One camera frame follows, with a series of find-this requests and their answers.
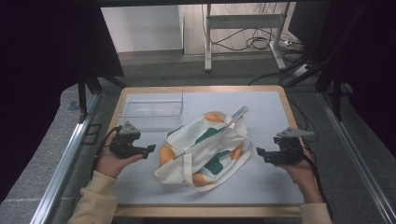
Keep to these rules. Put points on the person's left hand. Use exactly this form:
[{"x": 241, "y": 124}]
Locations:
[{"x": 109, "y": 163}]

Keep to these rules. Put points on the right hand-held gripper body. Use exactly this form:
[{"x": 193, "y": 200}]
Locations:
[{"x": 289, "y": 152}]

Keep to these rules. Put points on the black rectangular floor bracket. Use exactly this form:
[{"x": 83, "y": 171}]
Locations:
[{"x": 93, "y": 134}]

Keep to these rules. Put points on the black curtain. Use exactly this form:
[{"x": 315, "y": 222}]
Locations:
[
  {"x": 37, "y": 62},
  {"x": 373, "y": 62}
]

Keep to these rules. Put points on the clear plastic box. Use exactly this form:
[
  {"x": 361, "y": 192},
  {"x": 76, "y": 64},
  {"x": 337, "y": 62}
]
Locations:
[{"x": 149, "y": 109}]

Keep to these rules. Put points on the black metal stand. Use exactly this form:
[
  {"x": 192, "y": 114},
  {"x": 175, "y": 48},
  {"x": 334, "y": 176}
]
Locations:
[
  {"x": 82, "y": 96},
  {"x": 336, "y": 102}
]

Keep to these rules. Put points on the white metal desk frame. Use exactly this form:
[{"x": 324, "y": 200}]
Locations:
[{"x": 243, "y": 21}]

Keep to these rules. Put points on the light blue table mat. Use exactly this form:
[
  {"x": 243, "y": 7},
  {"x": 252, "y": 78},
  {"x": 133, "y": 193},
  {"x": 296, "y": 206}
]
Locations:
[{"x": 264, "y": 102}]

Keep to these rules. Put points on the white power strip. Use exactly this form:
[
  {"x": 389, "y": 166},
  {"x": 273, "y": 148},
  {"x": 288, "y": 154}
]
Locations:
[{"x": 302, "y": 70}]

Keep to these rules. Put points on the person's right hand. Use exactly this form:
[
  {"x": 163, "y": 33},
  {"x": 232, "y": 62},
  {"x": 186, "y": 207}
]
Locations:
[{"x": 303, "y": 172}]

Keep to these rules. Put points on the white tote bag orange teal print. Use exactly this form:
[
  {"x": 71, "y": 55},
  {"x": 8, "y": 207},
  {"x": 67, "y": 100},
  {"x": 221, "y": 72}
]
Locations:
[{"x": 193, "y": 155}]

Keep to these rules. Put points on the aluminium rail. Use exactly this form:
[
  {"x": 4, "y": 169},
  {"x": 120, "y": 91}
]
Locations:
[
  {"x": 357, "y": 155},
  {"x": 67, "y": 158}
]

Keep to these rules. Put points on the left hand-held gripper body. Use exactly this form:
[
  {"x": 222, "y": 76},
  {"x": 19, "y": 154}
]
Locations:
[{"x": 124, "y": 144}]

